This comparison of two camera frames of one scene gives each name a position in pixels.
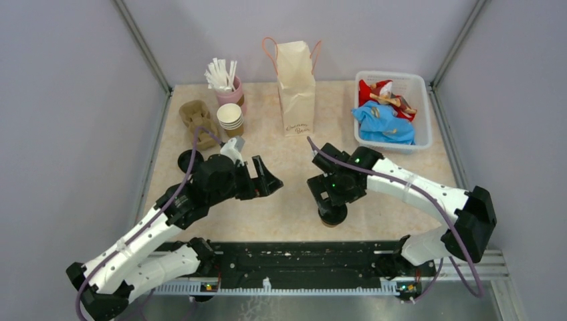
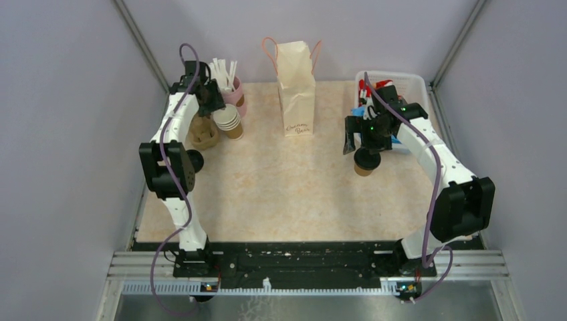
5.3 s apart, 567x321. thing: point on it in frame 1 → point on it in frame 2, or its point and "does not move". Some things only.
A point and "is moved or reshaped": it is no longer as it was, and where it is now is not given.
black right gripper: (319, 184) → (354, 124)
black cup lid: (337, 215) is moved or reshaped
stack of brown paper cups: (231, 119) does not move
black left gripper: (260, 186) → (217, 101)
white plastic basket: (412, 89) does not move
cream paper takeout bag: (296, 85) does not move
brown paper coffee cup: (331, 226) is moved or reshaped
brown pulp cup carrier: (194, 114) does not move
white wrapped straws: (217, 77) does not move
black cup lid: (184, 158) does not move
